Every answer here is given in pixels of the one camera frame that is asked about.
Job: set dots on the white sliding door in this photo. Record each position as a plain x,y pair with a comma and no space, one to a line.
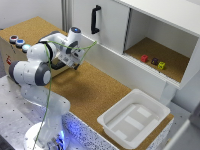
113,23

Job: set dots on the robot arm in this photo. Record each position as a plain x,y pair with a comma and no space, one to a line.
31,71

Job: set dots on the white cabinet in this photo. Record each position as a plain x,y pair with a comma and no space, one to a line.
160,13

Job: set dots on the pink block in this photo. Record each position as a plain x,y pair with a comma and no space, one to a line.
144,58

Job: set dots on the yellow block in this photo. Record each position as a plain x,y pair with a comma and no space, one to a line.
161,65

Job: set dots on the blue button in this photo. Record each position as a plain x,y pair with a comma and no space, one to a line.
20,42

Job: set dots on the purple block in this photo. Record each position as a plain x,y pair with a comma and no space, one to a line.
154,61

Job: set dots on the wooden drawer box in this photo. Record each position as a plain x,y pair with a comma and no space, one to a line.
33,29

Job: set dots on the white plastic box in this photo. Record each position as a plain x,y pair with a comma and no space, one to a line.
133,120

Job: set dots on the red button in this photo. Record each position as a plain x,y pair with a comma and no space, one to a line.
13,39

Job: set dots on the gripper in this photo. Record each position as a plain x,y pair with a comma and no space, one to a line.
69,59

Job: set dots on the green button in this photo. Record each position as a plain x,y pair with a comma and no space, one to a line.
26,48

